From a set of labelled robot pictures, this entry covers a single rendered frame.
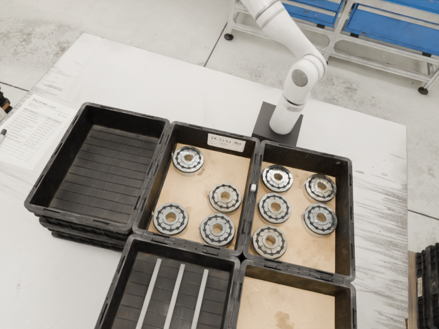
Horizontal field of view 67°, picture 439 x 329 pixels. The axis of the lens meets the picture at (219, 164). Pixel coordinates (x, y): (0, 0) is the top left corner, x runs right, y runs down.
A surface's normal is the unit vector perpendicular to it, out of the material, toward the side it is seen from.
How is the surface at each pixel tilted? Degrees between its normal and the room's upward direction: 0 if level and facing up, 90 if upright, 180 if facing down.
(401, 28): 90
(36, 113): 0
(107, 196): 0
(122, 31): 0
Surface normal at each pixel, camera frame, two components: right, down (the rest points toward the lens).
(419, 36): -0.30, 0.79
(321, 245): 0.09, -0.54
